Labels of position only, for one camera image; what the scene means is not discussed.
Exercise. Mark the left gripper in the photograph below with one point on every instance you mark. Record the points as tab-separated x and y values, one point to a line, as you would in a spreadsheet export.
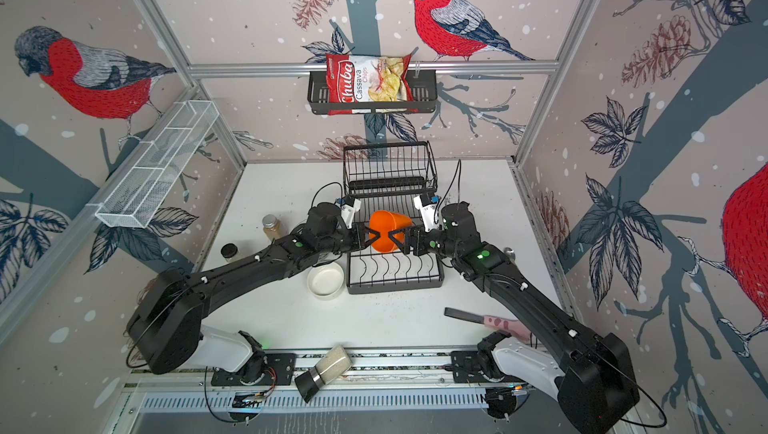
372	240

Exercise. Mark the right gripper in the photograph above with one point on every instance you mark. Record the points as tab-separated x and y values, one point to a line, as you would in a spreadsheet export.
407	243

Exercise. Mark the orange plastic bowl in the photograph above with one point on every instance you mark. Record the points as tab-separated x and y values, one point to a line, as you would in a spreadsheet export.
390	227

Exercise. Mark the white ceramic bowl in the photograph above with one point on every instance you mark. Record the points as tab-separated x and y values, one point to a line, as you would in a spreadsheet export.
327	281

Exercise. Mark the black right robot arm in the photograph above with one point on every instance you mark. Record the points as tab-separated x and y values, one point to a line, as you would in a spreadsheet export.
596	386

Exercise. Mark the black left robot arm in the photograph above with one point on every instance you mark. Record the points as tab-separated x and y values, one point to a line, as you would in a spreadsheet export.
167	330

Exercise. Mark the silver lidded spice jar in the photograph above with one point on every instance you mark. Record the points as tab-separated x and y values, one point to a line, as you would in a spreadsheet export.
272	227

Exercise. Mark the metal spoon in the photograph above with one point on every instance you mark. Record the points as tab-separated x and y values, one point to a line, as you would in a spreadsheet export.
509	252

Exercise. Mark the red cassava chips bag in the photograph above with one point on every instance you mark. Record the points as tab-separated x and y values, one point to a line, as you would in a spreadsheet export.
367	79

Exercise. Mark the black lidded spice jar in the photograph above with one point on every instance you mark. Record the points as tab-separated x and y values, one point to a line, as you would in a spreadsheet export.
229	252

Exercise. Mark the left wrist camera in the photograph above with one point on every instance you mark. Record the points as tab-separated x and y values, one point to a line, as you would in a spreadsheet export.
349	207

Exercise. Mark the black wire dish rack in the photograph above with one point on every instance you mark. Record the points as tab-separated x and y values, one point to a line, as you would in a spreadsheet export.
395	184

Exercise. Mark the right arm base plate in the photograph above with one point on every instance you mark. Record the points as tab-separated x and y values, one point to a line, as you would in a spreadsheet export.
467	367

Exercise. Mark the pink handled knife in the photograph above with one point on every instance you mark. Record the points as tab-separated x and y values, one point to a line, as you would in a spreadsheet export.
513	327

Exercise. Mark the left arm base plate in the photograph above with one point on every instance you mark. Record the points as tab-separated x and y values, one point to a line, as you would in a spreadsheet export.
267	369

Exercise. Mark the white mesh wall shelf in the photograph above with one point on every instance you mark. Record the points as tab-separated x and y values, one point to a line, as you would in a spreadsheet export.
162	158

